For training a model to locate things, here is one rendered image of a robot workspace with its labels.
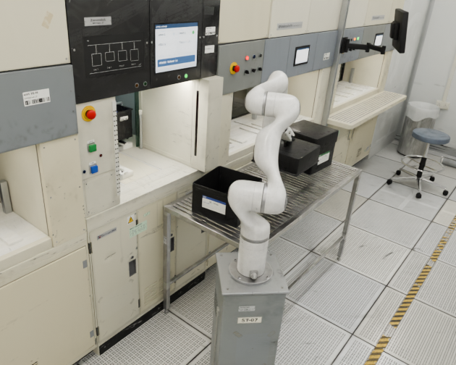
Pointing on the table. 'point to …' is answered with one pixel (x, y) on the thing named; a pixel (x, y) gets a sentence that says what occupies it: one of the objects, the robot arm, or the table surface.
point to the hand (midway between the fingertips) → (287, 141)
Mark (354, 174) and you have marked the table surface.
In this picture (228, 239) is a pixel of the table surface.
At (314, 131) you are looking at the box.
